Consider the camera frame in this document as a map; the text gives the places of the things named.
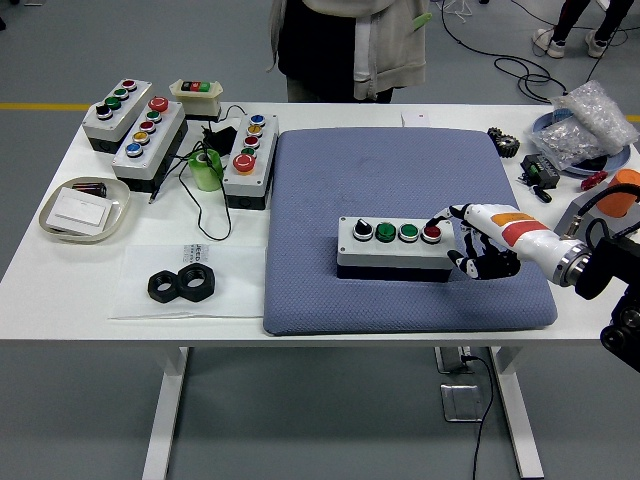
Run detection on grey block base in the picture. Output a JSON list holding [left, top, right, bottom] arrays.
[[554, 191, 640, 241]]

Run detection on five-button box with side cord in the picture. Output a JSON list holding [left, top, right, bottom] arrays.
[[110, 95, 190, 194]]

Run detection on black power adapter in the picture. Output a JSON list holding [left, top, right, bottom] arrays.
[[200, 125, 241, 156]]

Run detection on green tape roll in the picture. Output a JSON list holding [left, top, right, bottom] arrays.
[[188, 147, 224, 193]]

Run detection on black hex nut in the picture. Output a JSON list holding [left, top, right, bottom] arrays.
[[177, 262, 218, 302], [146, 269, 186, 304]]

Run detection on background person's legs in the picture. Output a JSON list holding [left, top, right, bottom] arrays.
[[530, 0, 637, 60]]

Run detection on small red clip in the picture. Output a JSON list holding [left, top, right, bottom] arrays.
[[579, 170, 609, 192]]

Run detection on blue-grey fabric mat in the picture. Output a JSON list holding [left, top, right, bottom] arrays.
[[262, 126, 559, 337]]

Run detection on bag of clear parts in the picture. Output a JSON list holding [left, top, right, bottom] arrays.
[[524, 119, 614, 172]]

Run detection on orange cylinder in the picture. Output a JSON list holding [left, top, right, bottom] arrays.
[[595, 168, 640, 219]]

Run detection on white shallow tray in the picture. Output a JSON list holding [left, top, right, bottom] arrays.
[[38, 175, 133, 246]]

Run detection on metal floor outlet box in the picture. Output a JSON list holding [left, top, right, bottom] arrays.
[[439, 381, 486, 424]]

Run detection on black cable under table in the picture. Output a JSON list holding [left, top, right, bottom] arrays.
[[461, 354, 497, 480]]

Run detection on black metal gear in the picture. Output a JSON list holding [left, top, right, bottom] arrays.
[[486, 125, 522, 160]]

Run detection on white card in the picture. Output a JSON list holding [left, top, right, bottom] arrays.
[[47, 186, 114, 229]]

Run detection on clear printed plastic bag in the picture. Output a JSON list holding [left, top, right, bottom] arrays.
[[108, 243, 269, 321]]

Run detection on black adapter cord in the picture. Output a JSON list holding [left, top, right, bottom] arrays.
[[148, 103, 247, 242]]

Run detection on white table leg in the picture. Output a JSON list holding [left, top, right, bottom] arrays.
[[140, 345, 191, 480], [489, 345, 546, 479]]

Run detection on dark cylindrical battery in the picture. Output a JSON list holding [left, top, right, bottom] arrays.
[[71, 181, 109, 199]]

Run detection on five-button box without cord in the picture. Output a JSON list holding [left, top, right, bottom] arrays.
[[221, 112, 282, 212]]

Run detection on black floor cables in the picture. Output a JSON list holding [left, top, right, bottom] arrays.
[[439, 0, 640, 99]]

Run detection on grey box under table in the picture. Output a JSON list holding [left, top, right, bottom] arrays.
[[433, 345, 474, 376]]

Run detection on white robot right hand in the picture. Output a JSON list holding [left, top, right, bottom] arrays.
[[426, 201, 585, 282]]

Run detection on black module green terminals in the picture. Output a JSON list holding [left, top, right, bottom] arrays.
[[519, 153, 563, 191]]

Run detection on cream three-button switch box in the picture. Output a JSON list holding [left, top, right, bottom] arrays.
[[168, 78, 225, 122]]

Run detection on blue plate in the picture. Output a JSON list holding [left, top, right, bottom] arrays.
[[529, 110, 633, 178]]

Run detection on bubble wrap bag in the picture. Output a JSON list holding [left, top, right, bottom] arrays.
[[551, 79, 640, 154]]

